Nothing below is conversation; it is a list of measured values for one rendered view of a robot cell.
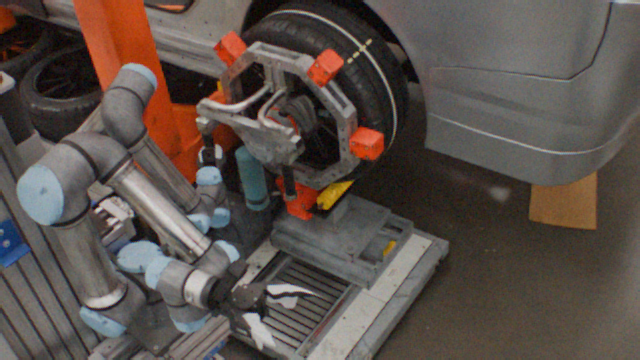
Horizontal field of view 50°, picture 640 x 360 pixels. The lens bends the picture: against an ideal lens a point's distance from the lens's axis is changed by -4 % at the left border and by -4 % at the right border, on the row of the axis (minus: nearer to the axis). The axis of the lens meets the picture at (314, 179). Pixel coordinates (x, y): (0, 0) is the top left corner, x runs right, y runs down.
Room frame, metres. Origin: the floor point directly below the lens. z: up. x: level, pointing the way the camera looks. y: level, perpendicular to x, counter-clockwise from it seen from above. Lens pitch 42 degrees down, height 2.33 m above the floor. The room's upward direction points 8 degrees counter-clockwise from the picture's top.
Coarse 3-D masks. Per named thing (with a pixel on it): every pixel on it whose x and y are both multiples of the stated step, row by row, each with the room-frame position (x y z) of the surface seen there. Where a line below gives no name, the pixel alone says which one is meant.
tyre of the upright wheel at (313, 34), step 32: (320, 0) 2.21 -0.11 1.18; (256, 32) 2.13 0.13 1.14; (288, 32) 2.04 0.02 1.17; (320, 32) 2.03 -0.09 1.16; (352, 32) 2.05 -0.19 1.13; (352, 64) 1.93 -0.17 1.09; (384, 64) 1.98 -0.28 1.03; (352, 96) 1.89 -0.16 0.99; (384, 96) 1.91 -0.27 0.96; (384, 128) 1.86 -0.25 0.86
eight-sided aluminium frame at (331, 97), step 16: (256, 48) 2.05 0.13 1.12; (272, 48) 2.04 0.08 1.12; (240, 64) 2.08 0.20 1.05; (272, 64) 1.98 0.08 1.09; (288, 64) 1.94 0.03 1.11; (304, 64) 1.92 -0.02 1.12; (224, 80) 2.14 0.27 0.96; (304, 80) 1.90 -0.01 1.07; (224, 96) 2.15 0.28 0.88; (240, 96) 2.16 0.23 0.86; (320, 96) 1.87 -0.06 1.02; (336, 96) 1.88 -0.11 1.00; (240, 112) 2.18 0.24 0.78; (336, 112) 1.83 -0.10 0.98; (352, 112) 1.84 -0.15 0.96; (352, 128) 1.84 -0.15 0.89; (272, 160) 2.06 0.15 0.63; (352, 160) 1.82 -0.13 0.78; (304, 176) 1.95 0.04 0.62; (320, 176) 1.90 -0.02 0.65; (336, 176) 1.85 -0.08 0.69
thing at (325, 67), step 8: (320, 56) 1.88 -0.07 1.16; (328, 56) 1.89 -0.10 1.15; (336, 56) 1.89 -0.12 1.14; (312, 64) 1.88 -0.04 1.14; (320, 64) 1.86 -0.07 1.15; (328, 64) 1.86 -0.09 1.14; (336, 64) 1.87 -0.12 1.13; (312, 72) 1.88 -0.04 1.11; (320, 72) 1.86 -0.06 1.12; (328, 72) 1.84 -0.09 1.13; (336, 72) 1.88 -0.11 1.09; (320, 80) 1.86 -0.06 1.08; (328, 80) 1.86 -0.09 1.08
